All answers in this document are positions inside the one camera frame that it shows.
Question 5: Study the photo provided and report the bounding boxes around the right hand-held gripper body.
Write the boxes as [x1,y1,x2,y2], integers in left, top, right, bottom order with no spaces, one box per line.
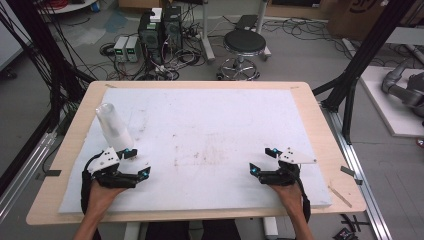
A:
[258,147,318,187]

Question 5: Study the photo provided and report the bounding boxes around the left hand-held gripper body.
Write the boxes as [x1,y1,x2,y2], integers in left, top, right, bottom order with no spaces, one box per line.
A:
[87,146,141,190]

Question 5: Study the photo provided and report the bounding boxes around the person's left hand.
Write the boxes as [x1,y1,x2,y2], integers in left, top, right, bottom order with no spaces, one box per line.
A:
[86,179,127,216]

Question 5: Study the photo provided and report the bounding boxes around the person's right hand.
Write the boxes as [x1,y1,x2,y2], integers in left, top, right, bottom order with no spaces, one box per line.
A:
[269,181,306,216]

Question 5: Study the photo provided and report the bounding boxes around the light wooden table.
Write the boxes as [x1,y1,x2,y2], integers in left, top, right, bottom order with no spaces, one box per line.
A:
[25,80,367,226]

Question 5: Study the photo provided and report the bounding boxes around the white table leg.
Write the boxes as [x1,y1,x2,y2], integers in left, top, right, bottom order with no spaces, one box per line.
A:
[262,216,280,240]
[123,221,142,240]

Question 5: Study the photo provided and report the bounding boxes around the white foam mat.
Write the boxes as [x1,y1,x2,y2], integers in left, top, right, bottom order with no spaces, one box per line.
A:
[58,87,333,214]

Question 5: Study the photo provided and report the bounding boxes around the person's dark trouser legs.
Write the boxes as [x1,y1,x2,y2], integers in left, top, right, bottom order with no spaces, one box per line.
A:
[143,219,242,240]

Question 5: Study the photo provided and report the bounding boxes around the black parts on floor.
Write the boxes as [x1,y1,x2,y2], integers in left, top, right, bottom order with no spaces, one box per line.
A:
[332,213,370,240]

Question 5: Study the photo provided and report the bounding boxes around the grey power supply unit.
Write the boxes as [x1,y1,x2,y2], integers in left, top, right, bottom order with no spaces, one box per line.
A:
[125,35,141,63]
[113,35,129,63]

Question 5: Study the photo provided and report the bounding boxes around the black round stool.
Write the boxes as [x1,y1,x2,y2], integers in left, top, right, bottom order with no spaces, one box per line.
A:
[218,29,268,82]

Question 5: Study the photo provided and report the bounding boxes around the white floor board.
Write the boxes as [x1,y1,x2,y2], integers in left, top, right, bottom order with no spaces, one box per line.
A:
[359,65,424,138]

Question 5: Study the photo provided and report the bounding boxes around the black computer tower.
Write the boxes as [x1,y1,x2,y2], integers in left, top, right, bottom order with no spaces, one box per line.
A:
[162,4,184,54]
[137,10,164,66]

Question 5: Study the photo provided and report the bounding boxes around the black flat device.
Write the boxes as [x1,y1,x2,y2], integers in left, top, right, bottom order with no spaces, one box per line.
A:
[234,14,260,32]

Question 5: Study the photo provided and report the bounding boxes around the grey metal stand leg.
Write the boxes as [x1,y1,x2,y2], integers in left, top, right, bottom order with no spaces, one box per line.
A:
[199,0,217,64]

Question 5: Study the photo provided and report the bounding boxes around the brown cardboard box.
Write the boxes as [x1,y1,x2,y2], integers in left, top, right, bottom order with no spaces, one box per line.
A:
[326,0,424,42]

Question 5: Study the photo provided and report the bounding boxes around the aluminium floor rail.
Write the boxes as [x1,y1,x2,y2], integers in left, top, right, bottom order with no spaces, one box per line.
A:
[320,103,394,240]
[0,131,59,223]

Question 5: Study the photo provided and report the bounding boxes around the tangle of floor cables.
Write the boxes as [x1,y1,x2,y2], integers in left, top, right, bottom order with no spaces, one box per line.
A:
[99,19,206,82]

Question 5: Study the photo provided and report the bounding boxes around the black metal frame post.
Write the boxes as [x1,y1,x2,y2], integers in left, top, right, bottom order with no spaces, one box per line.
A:
[312,0,418,145]
[6,0,96,134]

